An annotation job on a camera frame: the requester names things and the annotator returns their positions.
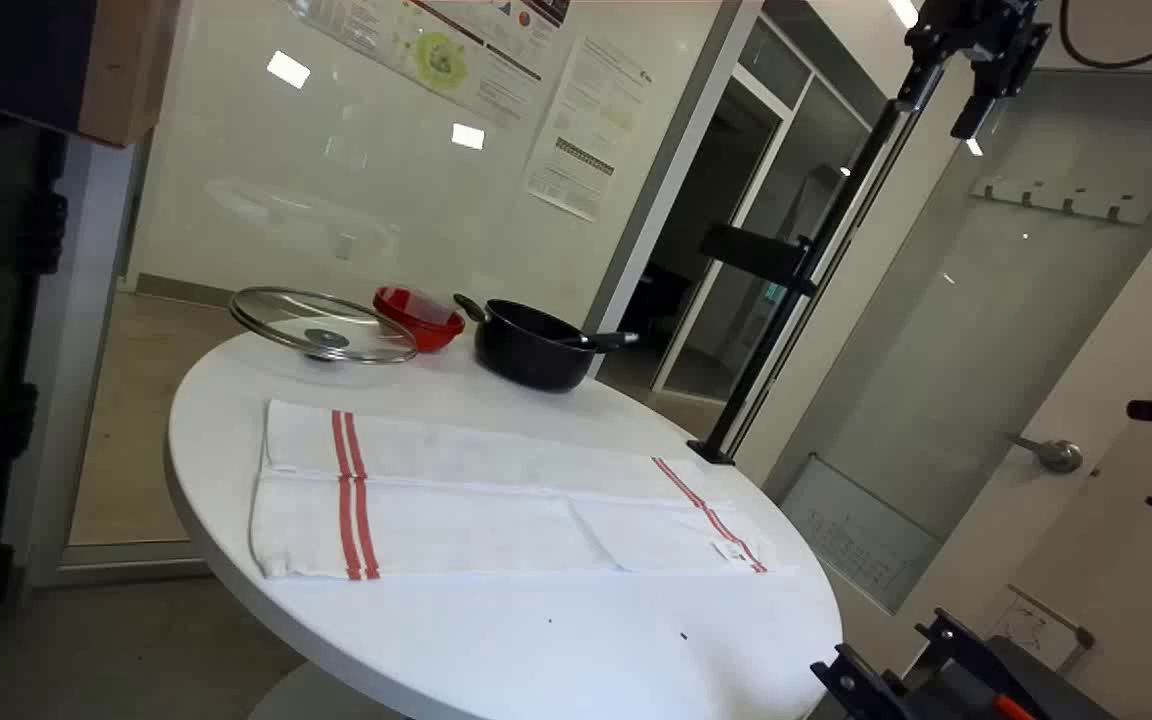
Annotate glass pot lid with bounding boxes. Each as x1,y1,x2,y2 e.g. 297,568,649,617
227,285,422,368

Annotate black cooking pot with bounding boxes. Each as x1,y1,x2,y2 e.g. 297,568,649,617
452,289,645,396

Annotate wall coat hook rail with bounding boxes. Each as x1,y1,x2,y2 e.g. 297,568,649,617
973,177,1152,232

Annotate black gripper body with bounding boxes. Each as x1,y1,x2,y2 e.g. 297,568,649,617
916,0,1053,89

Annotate white towel with red stripes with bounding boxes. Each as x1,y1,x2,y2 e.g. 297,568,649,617
247,396,771,584

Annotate large printed wall poster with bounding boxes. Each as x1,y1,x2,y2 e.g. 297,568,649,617
287,0,572,133

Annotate metal door handle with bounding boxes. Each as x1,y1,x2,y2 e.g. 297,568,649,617
1018,431,1088,476

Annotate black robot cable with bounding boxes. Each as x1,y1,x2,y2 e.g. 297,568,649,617
1056,0,1152,70

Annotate white shelf unit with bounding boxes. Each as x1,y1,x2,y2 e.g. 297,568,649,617
652,11,872,404

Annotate red plastic container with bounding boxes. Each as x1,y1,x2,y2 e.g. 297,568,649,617
371,285,469,356

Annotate black orange clamp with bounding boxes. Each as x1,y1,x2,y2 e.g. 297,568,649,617
911,608,1111,720
807,645,929,720

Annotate white paper notice sheet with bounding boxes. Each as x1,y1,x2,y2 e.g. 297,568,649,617
523,34,659,222

